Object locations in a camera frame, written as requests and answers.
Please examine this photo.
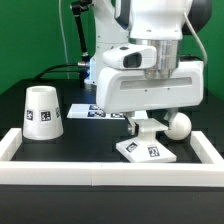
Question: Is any white lamp shade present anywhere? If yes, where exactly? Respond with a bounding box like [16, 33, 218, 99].
[23, 86, 63, 140]

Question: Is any white lamp bulb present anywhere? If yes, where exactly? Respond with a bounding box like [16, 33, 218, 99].
[165, 112, 192, 140]

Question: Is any black cable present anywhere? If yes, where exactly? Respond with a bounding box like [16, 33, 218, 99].
[32, 63, 91, 82]

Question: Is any white marker sheet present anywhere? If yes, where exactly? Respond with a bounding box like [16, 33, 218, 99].
[66, 103, 150, 121]

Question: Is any white lamp base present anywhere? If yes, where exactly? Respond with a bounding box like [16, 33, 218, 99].
[116, 118, 177, 163]

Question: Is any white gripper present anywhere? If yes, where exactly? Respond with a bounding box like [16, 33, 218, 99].
[96, 61, 203, 135]

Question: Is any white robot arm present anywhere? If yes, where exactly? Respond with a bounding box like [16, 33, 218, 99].
[96, 0, 212, 133]

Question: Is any white hanging cable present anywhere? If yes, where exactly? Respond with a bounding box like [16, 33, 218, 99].
[58, 0, 71, 80]

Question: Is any white U-shaped frame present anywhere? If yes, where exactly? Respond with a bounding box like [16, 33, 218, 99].
[0, 128, 224, 187]

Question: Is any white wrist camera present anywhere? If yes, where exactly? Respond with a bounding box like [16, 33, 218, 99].
[103, 44, 157, 70]

